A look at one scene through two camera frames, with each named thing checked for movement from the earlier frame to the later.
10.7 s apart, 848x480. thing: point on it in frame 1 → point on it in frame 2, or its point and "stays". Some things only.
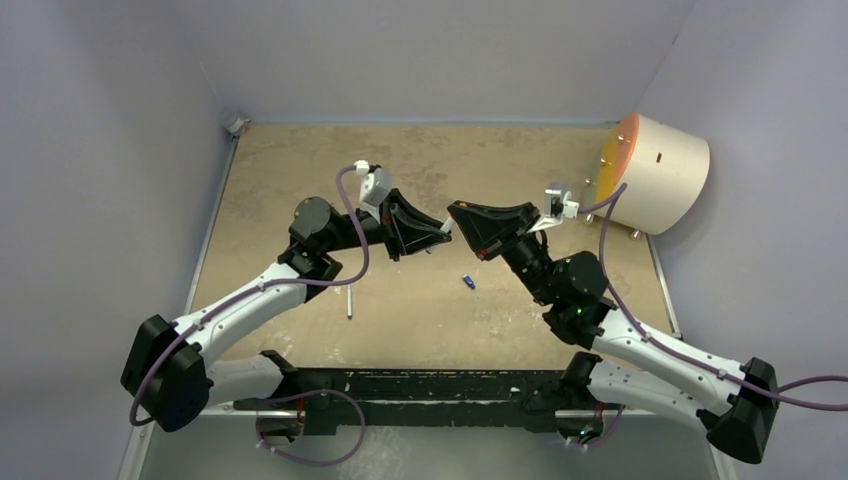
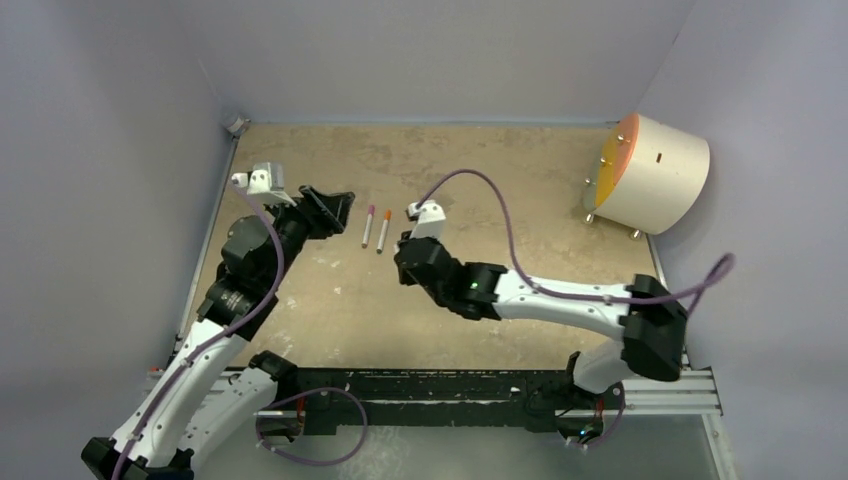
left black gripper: x=401 y=225 → x=325 y=213
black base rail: x=325 y=398 stays
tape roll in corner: x=236 y=127 stays
